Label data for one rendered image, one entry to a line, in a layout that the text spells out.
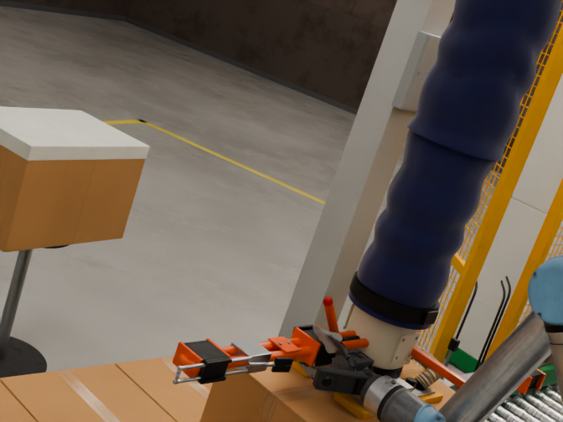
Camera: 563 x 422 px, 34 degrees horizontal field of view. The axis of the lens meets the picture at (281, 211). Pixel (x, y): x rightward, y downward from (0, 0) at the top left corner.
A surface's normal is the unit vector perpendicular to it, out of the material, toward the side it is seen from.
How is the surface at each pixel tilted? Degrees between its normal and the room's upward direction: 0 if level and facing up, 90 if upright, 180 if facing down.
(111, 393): 0
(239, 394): 90
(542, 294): 88
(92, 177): 90
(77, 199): 90
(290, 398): 0
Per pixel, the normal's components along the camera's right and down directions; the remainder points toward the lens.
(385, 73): -0.68, -0.02
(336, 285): 0.66, 0.41
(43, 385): 0.31, -0.91
